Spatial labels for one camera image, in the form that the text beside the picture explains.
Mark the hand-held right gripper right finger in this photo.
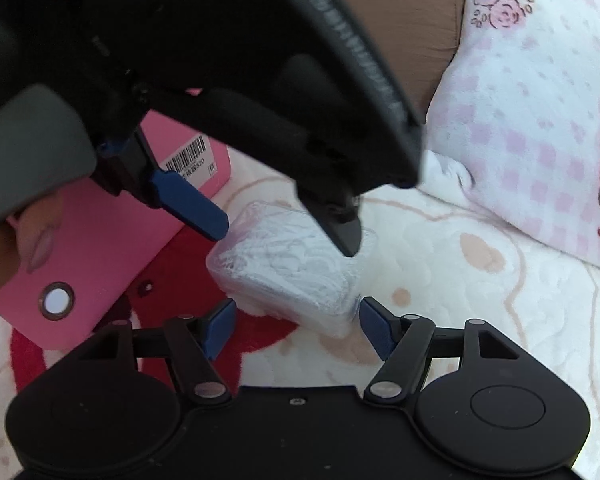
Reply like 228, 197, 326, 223
358, 296, 521, 404

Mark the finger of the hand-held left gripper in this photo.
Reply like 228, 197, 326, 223
111, 129, 230, 241
296, 189, 364, 259

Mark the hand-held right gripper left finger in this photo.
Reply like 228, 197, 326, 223
77, 297, 237, 405

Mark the clear plastic box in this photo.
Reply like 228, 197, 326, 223
205, 200, 379, 339

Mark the pink cardboard box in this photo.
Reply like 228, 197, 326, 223
0, 110, 231, 352

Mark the person's left hand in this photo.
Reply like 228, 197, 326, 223
0, 191, 67, 306

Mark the printed bear blanket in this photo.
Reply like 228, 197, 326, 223
0, 145, 600, 480

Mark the brown pillow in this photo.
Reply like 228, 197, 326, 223
350, 0, 469, 111

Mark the pink checked pillow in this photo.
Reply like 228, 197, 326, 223
420, 0, 600, 277

